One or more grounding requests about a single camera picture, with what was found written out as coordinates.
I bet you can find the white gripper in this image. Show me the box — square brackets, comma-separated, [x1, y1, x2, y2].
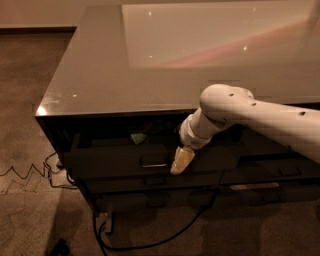
[170, 116, 211, 175]

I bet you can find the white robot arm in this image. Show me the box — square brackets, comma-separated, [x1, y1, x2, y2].
[170, 84, 320, 175]

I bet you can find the grey drawer cabinet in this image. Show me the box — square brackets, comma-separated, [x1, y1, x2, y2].
[36, 0, 319, 213]

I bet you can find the green snack bag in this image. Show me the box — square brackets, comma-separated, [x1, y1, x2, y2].
[130, 133, 148, 145]

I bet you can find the black plug on floor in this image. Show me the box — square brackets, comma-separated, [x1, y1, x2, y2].
[49, 239, 72, 256]

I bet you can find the thick black floor cable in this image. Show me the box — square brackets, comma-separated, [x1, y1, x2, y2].
[92, 199, 214, 256]

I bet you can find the thin black zigzag cable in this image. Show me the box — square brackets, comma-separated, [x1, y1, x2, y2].
[0, 151, 79, 190]

